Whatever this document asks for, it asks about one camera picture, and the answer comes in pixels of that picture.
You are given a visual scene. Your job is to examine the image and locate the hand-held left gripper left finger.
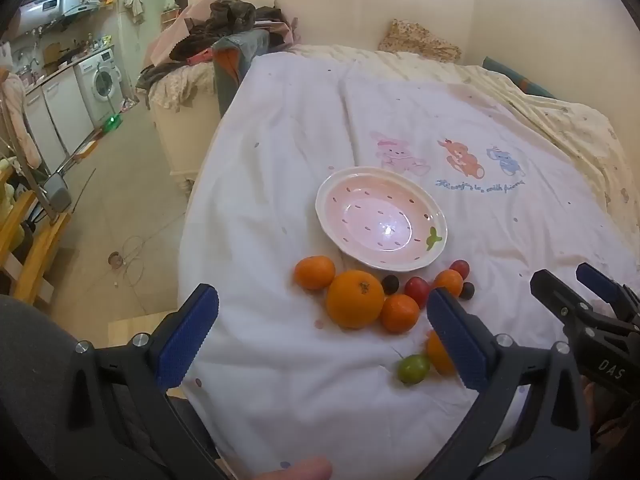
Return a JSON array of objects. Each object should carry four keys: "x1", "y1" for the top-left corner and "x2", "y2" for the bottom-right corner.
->
[{"x1": 60, "y1": 283, "x2": 226, "y2": 480}]

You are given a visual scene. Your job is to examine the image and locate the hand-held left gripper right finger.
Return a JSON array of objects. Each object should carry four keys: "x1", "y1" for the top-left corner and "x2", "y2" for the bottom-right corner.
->
[{"x1": 415, "y1": 287, "x2": 593, "y2": 480}]

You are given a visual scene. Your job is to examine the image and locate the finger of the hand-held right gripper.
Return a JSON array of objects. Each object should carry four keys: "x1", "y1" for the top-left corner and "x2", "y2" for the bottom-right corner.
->
[
  {"x1": 575, "y1": 262, "x2": 640, "y2": 321},
  {"x1": 530, "y1": 269, "x2": 608, "y2": 333}
]

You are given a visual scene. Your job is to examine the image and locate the large orange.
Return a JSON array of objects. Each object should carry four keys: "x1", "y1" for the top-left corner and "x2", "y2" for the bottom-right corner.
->
[
  {"x1": 425, "y1": 330, "x2": 457, "y2": 376},
  {"x1": 326, "y1": 270, "x2": 386, "y2": 331}
]

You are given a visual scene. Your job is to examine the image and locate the green cherry tomato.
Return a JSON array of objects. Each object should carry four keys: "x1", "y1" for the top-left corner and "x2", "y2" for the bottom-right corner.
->
[{"x1": 397, "y1": 354, "x2": 431, "y2": 386}]

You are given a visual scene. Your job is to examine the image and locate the small tangerine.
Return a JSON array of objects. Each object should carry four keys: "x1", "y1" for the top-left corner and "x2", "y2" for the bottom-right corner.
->
[
  {"x1": 294, "y1": 255, "x2": 337, "y2": 291},
  {"x1": 380, "y1": 293, "x2": 421, "y2": 335},
  {"x1": 433, "y1": 269, "x2": 464, "y2": 298}
]

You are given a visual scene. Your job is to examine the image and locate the pink dotted ceramic plate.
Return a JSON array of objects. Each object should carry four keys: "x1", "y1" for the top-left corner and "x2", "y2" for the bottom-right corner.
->
[{"x1": 315, "y1": 166, "x2": 448, "y2": 269}]

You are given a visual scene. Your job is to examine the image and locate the person's right hand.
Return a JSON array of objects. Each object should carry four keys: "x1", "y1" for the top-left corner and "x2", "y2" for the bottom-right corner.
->
[{"x1": 581, "y1": 376, "x2": 602, "y2": 436}]

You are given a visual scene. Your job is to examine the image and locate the person's left hand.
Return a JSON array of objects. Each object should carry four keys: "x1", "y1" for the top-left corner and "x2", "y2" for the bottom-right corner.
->
[{"x1": 259, "y1": 456, "x2": 334, "y2": 480}]

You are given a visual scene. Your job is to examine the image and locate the cream floral quilt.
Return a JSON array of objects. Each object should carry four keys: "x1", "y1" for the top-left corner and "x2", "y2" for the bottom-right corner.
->
[{"x1": 290, "y1": 44, "x2": 626, "y2": 211}]

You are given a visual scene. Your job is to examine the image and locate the wooden rack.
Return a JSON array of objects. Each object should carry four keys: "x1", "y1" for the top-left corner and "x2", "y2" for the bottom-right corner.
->
[{"x1": 0, "y1": 165, "x2": 71, "y2": 306}]

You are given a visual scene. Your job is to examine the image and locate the white cartoon printed blanket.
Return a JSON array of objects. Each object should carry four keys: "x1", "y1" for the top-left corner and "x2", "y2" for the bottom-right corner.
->
[{"x1": 177, "y1": 52, "x2": 640, "y2": 480}]

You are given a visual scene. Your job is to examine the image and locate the teal pillow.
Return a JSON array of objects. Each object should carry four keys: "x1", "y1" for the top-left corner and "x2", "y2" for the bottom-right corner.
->
[{"x1": 482, "y1": 56, "x2": 556, "y2": 98}]

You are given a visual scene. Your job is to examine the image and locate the beige floral sofa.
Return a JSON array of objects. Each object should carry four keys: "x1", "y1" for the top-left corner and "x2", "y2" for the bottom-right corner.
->
[{"x1": 147, "y1": 60, "x2": 223, "y2": 196}]

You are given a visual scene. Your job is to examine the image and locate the yellow green garment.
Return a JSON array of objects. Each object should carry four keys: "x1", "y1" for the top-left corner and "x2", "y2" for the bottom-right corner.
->
[{"x1": 0, "y1": 157, "x2": 21, "y2": 206}]

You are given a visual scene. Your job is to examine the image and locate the white kitchen cabinets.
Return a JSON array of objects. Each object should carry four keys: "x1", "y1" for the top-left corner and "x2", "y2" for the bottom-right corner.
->
[{"x1": 22, "y1": 67, "x2": 96, "y2": 171}]

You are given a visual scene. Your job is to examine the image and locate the white washing machine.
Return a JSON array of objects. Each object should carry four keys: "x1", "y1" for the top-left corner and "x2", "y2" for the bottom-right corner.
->
[{"x1": 75, "y1": 47, "x2": 125, "y2": 126}]

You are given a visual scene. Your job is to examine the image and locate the grey and orange cloth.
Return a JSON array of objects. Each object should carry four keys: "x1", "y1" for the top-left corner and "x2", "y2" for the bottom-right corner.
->
[{"x1": 212, "y1": 30, "x2": 268, "y2": 111}]

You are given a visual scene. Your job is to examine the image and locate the pink cloth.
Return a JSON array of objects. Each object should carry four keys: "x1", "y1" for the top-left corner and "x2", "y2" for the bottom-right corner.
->
[{"x1": 0, "y1": 72, "x2": 41, "y2": 168}]

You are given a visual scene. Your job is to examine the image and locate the floral pillow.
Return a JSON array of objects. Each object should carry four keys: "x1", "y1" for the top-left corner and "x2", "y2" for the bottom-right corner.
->
[{"x1": 377, "y1": 19, "x2": 463, "y2": 65}]

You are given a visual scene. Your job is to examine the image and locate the pile of dark clothes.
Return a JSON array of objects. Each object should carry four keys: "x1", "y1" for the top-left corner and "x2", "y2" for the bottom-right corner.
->
[{"x1": 137, "y1": 0, "x2": 301, "y2": 91}]

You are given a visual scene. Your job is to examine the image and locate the white water heater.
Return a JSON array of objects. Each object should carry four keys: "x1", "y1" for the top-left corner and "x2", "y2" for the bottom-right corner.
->
[{"x1": 17, "y1": 0, "x2": 63, "y2": 26}]

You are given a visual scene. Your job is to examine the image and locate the thin floor cable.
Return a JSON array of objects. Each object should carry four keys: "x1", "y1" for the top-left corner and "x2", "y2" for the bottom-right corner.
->
[{"x1": 107, "y1": 235, "x2": 151, "y2": 286}]

